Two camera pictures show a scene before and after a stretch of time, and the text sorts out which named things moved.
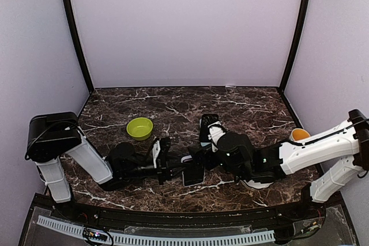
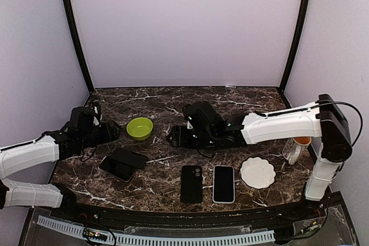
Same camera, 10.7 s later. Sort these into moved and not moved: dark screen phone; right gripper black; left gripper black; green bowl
Moved: dark screen phone; right gripper black; left gripper black
Not moved: green bowl
